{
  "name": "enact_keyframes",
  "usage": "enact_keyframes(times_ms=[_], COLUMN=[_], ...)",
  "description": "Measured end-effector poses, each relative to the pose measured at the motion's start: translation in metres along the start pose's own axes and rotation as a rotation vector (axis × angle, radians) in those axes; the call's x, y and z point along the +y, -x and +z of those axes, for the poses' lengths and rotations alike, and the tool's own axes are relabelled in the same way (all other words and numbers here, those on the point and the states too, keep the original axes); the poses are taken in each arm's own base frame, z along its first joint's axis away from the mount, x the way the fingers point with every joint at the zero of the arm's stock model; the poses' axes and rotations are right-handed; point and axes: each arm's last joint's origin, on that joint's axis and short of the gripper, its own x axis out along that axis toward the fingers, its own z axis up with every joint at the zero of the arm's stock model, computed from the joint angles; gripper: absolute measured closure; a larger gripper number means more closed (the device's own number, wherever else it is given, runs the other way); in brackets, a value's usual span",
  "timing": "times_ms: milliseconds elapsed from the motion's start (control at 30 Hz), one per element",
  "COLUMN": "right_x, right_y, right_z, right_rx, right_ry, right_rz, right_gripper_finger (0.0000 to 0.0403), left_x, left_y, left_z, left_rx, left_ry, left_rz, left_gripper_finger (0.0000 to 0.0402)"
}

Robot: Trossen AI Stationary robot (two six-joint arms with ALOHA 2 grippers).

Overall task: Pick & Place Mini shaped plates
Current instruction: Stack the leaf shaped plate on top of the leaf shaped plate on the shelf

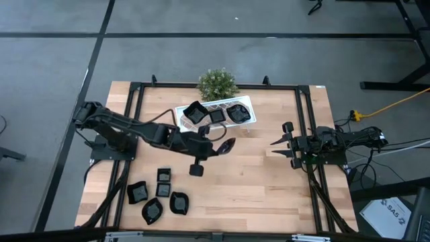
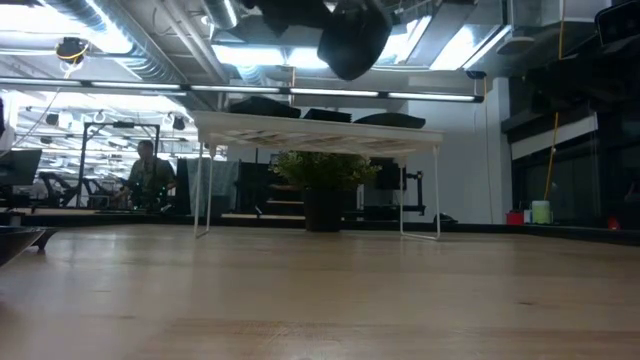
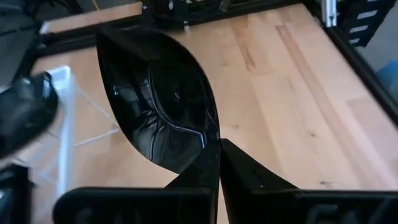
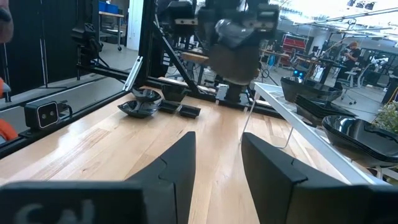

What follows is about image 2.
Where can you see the small red object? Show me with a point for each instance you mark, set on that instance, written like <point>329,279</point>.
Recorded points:
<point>613,223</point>

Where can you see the black metal table frame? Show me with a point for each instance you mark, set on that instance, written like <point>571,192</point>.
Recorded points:
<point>475,228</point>

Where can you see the leaf-shaped black mini plate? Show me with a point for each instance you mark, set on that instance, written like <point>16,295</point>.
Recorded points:
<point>17,242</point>
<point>355,45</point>

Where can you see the grey curtain partition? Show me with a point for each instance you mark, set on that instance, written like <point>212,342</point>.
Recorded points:
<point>225,182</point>

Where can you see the dark computer monitor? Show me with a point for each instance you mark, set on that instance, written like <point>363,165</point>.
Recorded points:
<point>20,167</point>

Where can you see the black round ceiling device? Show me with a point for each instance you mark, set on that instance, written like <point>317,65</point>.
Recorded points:
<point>71,50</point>

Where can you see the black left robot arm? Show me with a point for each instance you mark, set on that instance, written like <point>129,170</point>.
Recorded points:
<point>1,117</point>

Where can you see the person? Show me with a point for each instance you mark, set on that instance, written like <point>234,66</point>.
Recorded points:
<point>147,175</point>

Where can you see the green artificial potted plant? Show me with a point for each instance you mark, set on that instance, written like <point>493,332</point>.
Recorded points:
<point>325,170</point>

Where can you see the long ceiling light bar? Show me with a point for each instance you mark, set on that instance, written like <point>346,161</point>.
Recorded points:
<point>235,89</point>

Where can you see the wavy square black mini plate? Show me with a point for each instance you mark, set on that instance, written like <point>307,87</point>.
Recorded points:
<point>264,108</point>

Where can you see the large black bowl right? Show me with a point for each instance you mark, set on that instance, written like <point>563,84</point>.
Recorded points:
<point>390,121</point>

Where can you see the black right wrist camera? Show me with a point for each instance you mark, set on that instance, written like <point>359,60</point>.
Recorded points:
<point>620,22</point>

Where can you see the light green cup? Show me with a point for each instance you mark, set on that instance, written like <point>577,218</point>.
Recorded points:
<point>541,212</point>

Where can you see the red cup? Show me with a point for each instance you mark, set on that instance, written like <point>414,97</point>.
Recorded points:
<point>515,218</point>

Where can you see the black background rig frame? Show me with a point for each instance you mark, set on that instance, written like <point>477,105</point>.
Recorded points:
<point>150,125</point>

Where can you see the black box monitor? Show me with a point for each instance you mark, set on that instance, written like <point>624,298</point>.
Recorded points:
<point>391,176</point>

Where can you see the black monitor stand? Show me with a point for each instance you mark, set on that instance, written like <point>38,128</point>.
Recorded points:
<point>419,192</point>

